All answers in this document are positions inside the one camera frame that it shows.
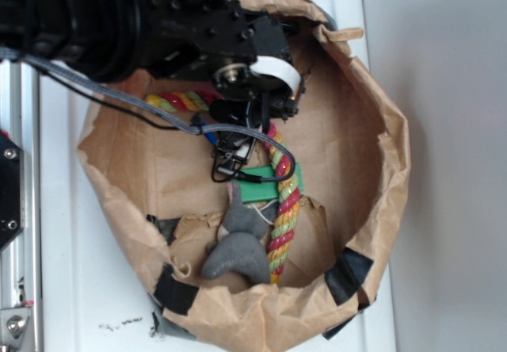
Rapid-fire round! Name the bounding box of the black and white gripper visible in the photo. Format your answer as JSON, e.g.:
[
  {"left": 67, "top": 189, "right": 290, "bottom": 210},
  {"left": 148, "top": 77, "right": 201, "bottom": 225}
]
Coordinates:
[{"left": 210, "top": 10, "right": 305, "bottom": 174}]

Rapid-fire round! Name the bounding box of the multicolored twisted rope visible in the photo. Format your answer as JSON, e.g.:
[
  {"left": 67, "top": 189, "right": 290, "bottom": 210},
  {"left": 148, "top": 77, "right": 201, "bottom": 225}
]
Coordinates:
[{"left": 144, "top": 90, "right": 301, "bottom": 285}]

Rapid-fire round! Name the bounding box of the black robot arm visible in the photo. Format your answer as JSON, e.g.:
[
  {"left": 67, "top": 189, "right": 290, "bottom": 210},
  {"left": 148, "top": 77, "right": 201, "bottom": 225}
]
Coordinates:
[{"left": 1, "top": 0, "right": 303, "bottom": 182}]

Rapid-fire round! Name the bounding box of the green rectangular block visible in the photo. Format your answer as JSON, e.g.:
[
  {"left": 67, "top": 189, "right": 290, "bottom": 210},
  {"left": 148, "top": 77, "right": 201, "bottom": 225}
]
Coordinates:
[{"left": 235, "top": 163, "right": 304, "bottom": 204}]

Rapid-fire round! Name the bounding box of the brown paper bag bin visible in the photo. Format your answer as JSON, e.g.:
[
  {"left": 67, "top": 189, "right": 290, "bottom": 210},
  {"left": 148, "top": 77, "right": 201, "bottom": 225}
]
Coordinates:
[{"left": 78, "top": 0, "right": 411, "bottom": 351}]

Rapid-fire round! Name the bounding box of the gray plush toy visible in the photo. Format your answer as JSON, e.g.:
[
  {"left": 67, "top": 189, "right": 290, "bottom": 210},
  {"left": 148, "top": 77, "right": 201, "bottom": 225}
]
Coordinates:
[{"left": 201, "top": 181, "right": 270, "bottom": 285}]

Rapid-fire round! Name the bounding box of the white plastic tray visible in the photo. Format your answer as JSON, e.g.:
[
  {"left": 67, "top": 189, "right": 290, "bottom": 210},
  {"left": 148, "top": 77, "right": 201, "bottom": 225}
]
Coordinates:
[{"left": 40, "top": 0, "right": 397, "bottom": 351}]

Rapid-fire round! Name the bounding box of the gray braided cable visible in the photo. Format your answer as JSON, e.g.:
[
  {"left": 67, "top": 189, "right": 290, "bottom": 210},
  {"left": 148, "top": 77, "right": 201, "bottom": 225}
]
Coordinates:
[{"left": 0, "top": 48, "right": 297, "bottom": 186}]

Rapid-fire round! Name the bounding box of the thin black cable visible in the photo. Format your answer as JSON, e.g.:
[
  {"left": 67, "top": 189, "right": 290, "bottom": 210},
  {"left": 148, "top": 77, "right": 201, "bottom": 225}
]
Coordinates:
[{"left": 35, "top": 66, "right": 254, "bottom": 183}]

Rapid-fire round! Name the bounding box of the aluminium frame rail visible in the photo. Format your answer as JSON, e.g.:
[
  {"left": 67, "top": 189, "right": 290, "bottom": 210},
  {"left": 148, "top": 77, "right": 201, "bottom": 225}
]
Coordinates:
[{"left": 1, "top": 61, "right": 44, "bottom": 351}]

